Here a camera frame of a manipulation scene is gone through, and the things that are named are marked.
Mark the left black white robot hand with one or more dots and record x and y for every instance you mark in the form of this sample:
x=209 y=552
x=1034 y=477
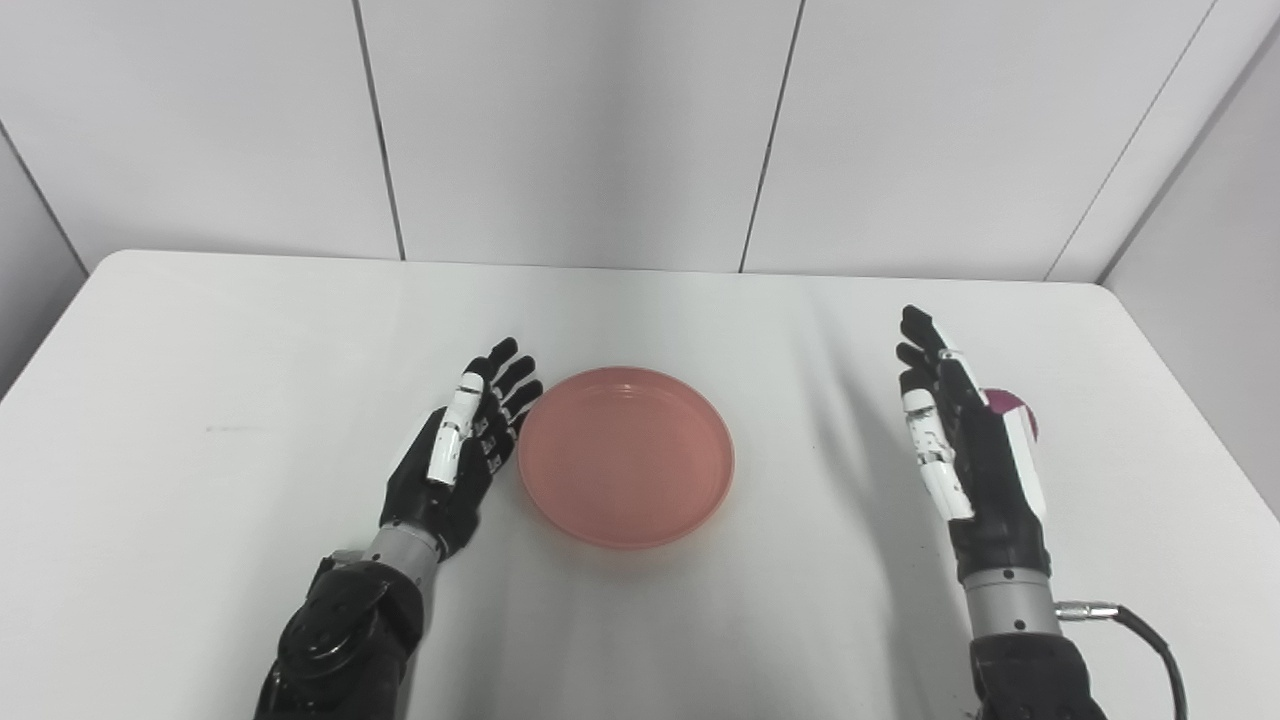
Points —
x=440 y=490

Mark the pink round plate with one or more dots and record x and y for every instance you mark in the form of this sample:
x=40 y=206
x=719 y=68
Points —
x=625 y=455

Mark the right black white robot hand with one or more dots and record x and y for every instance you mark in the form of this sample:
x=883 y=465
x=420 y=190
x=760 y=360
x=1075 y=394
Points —
x=990 y=500

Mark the purple red onion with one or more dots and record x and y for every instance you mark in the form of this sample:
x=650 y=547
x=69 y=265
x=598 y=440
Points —
x=1005 y=402

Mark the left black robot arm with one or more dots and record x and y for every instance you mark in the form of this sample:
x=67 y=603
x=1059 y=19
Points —
x=345 y=630

